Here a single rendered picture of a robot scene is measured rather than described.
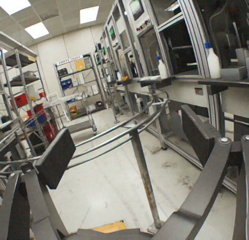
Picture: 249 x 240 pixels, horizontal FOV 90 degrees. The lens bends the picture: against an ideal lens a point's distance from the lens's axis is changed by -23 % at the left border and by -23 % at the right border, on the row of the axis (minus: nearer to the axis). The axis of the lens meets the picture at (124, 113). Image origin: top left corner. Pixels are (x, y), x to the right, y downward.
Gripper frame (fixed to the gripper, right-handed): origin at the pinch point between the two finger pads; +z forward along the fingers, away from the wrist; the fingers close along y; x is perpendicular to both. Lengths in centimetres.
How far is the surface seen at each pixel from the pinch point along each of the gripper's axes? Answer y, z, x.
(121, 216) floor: -30, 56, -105
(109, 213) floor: -41, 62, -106
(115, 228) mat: -33, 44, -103
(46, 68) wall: -333, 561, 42
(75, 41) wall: -205, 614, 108
